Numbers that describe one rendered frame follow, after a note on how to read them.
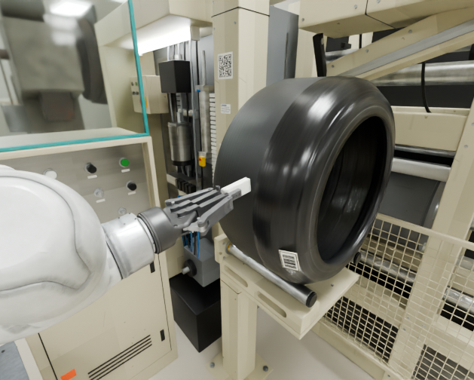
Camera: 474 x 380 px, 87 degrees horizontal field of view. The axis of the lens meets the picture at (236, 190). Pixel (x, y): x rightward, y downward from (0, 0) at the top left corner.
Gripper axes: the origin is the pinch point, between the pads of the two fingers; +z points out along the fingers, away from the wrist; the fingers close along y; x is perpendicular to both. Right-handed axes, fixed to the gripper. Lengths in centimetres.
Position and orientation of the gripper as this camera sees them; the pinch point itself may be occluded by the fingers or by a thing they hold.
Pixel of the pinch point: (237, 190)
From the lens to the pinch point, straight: 52.2
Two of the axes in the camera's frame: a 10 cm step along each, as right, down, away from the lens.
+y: -6.6, -2.7, 7.0
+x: 1.1, 8.9, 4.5
